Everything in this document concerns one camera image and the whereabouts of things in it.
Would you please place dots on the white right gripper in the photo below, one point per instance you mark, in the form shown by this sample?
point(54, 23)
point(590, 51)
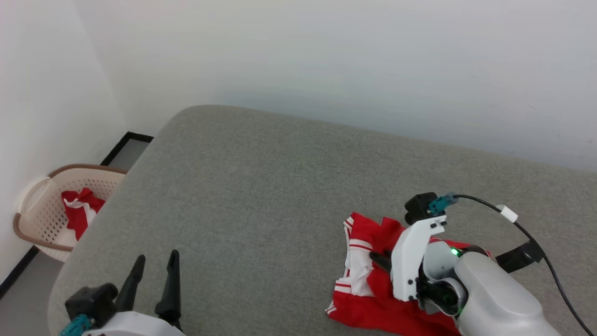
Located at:
point(406, 266)

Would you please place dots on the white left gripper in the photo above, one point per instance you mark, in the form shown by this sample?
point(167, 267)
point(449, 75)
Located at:
point(135, 326)

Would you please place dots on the red and white garment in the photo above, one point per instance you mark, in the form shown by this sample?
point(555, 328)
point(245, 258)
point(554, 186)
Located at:
point(373, 312)

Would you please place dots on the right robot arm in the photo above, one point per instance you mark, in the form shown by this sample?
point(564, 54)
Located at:
point(499, 303)

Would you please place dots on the red white garment in basket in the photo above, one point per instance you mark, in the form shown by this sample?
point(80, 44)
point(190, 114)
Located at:
point(77, 219)

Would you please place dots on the beige plastic laundry basket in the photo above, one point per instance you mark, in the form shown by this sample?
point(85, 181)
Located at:
point(42, 219)

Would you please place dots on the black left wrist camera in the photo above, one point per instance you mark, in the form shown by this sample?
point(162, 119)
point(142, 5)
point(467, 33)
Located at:
point(91, 301)

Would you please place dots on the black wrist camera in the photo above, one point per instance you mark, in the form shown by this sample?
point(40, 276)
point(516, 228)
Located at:
point(417, 205)
point(91, 301)

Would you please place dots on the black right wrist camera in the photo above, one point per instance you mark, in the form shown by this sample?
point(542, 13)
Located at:
point(417, 205)

